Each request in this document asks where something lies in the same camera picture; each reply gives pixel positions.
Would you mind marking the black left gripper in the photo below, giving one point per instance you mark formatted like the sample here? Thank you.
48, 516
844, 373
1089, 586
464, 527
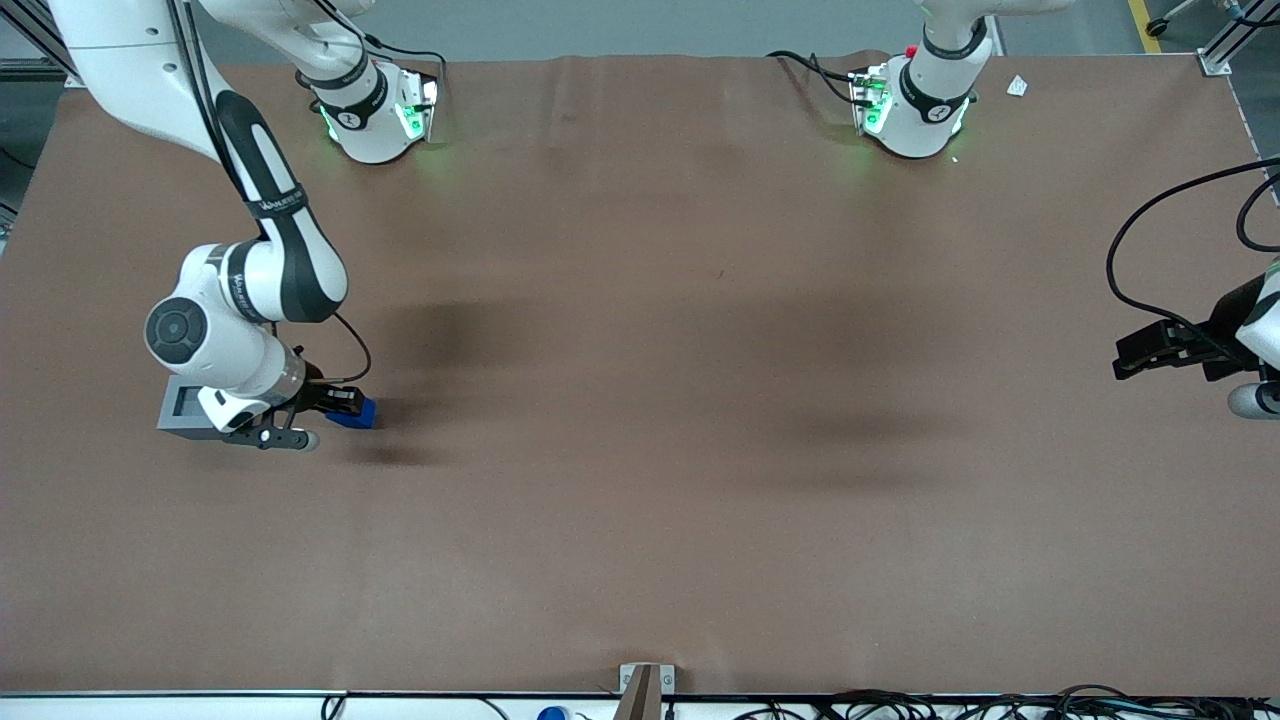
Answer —
1226, 322

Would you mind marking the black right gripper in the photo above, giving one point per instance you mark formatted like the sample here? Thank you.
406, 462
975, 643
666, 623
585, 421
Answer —
318, 393

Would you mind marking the small blue block part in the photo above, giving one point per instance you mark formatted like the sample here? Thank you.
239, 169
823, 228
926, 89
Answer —
366, 416

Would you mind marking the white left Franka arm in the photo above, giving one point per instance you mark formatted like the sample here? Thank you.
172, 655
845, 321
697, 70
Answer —
925, 110

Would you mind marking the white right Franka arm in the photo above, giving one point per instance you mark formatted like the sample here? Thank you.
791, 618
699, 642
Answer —
290, 270

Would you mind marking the gray square base block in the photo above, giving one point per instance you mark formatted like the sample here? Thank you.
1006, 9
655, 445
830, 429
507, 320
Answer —
175, 429

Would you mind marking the small white paper scrap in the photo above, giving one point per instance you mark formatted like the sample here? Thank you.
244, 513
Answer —
1017, 86

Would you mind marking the brown paper table cover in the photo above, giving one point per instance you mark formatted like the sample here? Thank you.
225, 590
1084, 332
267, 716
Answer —
640, 470

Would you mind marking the black caster wheel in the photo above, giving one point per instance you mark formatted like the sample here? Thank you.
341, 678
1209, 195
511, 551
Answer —
1158, 27

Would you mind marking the brown upright bar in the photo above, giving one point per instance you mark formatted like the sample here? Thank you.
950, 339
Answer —
640, 700

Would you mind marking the grey metal mounting plate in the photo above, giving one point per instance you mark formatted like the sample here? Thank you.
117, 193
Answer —
668, 678

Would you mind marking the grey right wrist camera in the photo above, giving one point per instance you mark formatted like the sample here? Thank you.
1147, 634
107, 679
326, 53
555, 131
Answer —
310, 440

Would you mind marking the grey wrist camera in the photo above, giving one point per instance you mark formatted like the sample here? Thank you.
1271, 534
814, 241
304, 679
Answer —
1250, 401
310, 440

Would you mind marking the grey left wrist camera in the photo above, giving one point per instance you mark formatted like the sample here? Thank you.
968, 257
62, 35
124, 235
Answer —
1250, 401

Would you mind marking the aluminium frame post with bracket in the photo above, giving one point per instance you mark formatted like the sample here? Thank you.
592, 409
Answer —
1225, 50

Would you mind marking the slanted aluminium frame post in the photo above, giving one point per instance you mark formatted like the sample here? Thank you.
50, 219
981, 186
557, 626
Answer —
42, 42

